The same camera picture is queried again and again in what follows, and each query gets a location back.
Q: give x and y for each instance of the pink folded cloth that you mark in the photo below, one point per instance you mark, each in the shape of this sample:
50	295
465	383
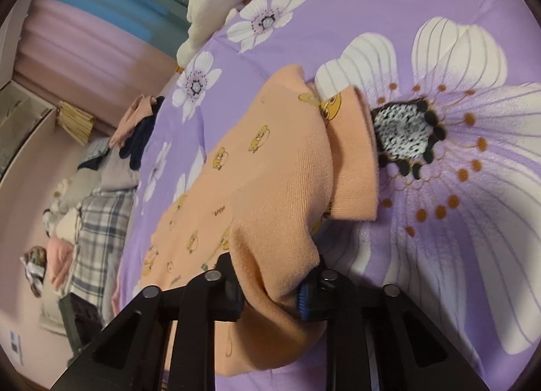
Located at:
59	262

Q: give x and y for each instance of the navy crumpled cloth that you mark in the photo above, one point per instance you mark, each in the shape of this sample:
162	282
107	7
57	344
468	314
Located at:
141	141

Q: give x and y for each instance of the peach cartoon print garment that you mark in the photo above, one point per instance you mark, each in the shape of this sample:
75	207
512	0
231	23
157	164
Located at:
274	179

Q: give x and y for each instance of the pink curtain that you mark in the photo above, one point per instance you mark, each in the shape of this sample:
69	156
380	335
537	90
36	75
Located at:
93	48

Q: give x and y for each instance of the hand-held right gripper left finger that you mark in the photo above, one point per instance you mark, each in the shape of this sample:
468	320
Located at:
230	298

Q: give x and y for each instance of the grey plaid blanket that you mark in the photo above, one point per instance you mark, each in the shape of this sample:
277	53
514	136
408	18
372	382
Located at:
101	238

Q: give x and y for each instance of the blue wall label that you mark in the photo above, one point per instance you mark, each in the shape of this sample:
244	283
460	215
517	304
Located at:
16	345

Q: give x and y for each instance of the grey cloth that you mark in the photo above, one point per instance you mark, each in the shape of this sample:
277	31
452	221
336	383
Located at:
118	171

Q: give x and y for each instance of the blue checked cloth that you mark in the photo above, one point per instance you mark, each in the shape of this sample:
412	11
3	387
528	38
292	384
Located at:
95	154

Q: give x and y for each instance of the multicoloured patterned cloth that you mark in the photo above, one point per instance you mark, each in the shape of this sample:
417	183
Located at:
34	270

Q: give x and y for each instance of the yellow woven basket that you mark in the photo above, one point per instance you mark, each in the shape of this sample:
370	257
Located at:
76	122

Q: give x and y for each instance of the white cloth pile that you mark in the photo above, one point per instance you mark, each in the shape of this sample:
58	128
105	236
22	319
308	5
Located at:
63	209

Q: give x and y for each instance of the purple floral blanket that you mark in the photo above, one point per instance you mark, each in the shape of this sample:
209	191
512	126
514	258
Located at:
465	226

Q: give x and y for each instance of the pink crumpled cloth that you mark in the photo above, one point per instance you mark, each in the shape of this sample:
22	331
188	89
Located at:
131	120

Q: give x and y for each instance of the white cabinet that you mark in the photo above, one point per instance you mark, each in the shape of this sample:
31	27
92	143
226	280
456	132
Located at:
25	141

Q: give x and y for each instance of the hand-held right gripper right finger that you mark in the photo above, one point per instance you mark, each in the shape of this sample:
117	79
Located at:
307	304

